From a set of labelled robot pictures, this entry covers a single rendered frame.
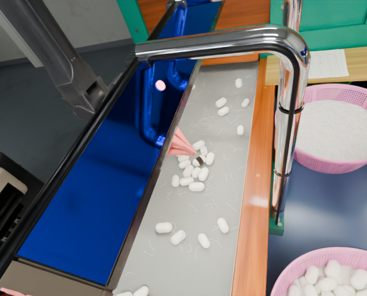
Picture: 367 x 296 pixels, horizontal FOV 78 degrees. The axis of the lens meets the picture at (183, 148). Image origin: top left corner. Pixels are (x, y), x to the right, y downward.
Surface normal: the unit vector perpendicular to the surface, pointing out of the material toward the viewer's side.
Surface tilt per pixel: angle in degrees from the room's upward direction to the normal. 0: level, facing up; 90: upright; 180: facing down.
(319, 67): 0
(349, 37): 90
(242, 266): 0
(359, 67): 0
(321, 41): 90
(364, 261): 72
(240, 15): 90
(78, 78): 84
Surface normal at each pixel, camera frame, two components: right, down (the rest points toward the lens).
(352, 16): -0.26, 0.78
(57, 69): -0.28, 0.62
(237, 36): -0.36, 0.00
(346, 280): -0.26, -0.63
